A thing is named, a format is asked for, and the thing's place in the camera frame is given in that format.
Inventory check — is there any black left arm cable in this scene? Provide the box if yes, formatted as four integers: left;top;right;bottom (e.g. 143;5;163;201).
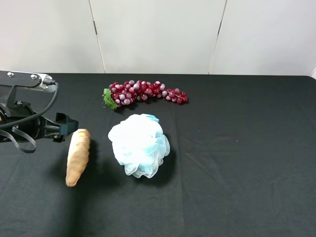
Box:
0;80;60;154

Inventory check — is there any blue white mesh bath sponge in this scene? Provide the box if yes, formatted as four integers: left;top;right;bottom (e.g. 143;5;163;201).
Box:
108;114;170;178

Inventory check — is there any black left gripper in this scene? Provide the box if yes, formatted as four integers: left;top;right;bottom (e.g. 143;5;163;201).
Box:
0;85;79;143

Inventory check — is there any ridged tan bread loaf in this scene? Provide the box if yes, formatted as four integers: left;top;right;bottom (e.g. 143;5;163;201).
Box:
65;129;90;187

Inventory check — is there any red artificial grape bunch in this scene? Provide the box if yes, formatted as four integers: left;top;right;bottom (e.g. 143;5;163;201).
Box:
102;80;189;111

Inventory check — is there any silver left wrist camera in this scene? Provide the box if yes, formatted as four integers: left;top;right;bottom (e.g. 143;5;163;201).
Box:
0;71;56;93

